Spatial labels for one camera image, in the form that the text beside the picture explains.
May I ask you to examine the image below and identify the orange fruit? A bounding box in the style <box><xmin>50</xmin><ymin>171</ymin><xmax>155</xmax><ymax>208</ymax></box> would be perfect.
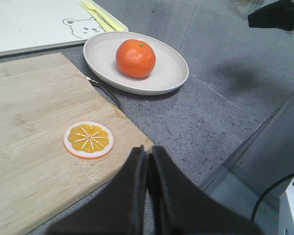
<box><xmin>115</xmin><ymin>39</ymin><xmax>156</xmax><ymax>78</ymax></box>

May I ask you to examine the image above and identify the wooden cutting board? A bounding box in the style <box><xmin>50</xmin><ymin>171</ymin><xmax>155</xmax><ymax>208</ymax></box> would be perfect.
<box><xmin>0</xmin><ymin>53</ymin><xmax>152</xmax><ymax>235</ymax></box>

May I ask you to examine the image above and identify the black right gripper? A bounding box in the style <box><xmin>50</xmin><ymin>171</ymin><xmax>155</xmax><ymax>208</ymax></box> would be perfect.
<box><xmin>247</xmin><ymin>0</ymin><xmax>294</xmax><ymax>31</ymax></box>

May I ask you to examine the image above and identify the orange slice toy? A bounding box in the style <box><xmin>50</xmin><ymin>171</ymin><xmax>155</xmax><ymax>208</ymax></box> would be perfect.
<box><xmin>63</xmin><ymin>121</ymin><xmax>114</xmax><ymax>160</ymax></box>

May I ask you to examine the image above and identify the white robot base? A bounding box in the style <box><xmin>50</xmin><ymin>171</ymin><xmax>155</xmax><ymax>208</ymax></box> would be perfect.
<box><xmin>278</xmin><ymin>177</ymin><xmax>294</xmax><ymax>235</ymax></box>

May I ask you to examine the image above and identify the white rectangular tray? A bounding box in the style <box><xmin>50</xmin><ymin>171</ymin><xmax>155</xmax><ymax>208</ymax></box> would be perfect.
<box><xmin>0</xmin><ymin>0</ymin><xmax>105</xmax><ymax>57</ymax></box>

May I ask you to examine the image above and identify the yellow plastic fork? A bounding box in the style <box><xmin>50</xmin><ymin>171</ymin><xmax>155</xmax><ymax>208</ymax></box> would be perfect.
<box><xmin>79</xmin><ymin>0</ymin><xmax>116</xmax><ymax>32</ymax></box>

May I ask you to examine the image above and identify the white round plate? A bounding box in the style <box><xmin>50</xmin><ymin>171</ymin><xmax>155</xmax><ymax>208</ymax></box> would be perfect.
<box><xmin>83</xmin><ymin>31</ymin><xmax>189</xmax><ymax>95</ymax></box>

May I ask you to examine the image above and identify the black cable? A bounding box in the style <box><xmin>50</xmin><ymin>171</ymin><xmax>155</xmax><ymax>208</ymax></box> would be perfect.
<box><xmin>250</xmin><ymin>169</ymin><xmax>294</xmax><ymax>222</ymax></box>

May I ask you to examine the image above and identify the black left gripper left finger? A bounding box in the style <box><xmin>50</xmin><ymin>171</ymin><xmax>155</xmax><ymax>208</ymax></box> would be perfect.
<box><xmin>46</xmin><ymin>146</ymin><xmax>147</xmax><ymax>235</ymax></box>

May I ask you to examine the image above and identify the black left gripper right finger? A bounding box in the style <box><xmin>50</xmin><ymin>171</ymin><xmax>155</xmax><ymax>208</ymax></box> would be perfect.
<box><xmin>148</xmin><ymin>146</ymin><xmax>263</xmax><ymax>235</ymax></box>

